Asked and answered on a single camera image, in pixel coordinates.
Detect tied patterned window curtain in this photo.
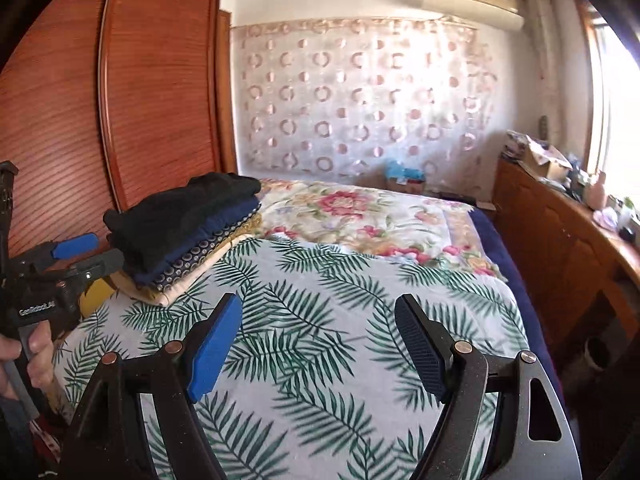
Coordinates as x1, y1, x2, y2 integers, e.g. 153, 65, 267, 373
525, 0, 593, 171

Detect stack of folded clothes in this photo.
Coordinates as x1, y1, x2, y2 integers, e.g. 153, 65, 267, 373
117, 220, 261, 301

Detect navy folded garment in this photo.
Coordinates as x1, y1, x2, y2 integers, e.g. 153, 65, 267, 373
132, 197, 263, 283

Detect dark waste bin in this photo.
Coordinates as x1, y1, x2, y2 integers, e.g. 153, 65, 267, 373
582, 337, 616, 371

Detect dotted patterned folded garment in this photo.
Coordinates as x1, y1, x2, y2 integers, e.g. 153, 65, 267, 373
150, 212, 261, 291

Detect cream folded garment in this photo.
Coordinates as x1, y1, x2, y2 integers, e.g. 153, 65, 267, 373
132, 240, 251, 307

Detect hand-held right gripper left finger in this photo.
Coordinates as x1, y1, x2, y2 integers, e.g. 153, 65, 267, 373
59, 291, 245, 480

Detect wood-framed window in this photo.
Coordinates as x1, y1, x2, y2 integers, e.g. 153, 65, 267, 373
575, 0, 640, 201

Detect open cardboard box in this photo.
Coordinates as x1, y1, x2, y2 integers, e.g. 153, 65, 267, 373
522, 140, 573, 181

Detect pile of patterned cloth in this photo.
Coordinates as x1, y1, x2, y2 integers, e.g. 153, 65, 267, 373
505, 130, 536, 161

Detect green leaf-print bed sheet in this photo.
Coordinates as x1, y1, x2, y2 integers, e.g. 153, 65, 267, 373
52, 235, 531, 480

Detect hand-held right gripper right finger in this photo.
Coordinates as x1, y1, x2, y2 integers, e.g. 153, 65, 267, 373
394, 293, 585, 480

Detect person's left hand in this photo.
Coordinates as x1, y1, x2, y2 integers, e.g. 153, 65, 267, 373
0, 322, 53, 401

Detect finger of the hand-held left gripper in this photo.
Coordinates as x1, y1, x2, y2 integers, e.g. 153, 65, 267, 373
75, 249, 125, 281
37, 232, 100, 266

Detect cardboard box with blue items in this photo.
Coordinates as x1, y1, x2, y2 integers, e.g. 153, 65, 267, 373
385, 160, 428, 193

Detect pale crumpled plastic bag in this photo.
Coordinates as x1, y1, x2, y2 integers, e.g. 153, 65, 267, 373
592, 207, 618, 231

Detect sheer circle-patterned wall curtain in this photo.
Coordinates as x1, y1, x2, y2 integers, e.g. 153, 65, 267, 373
231, 17, 498, 181

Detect brown slatted wooden wardrobe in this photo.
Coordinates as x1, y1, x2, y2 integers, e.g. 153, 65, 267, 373
0, 0, 238, 261

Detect long wooden cabinet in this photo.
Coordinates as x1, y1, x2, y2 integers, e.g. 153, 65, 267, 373
492, 157, 640, 361

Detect black printed T-shirt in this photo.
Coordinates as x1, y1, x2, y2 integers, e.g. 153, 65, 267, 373
103, 172, 262, 271

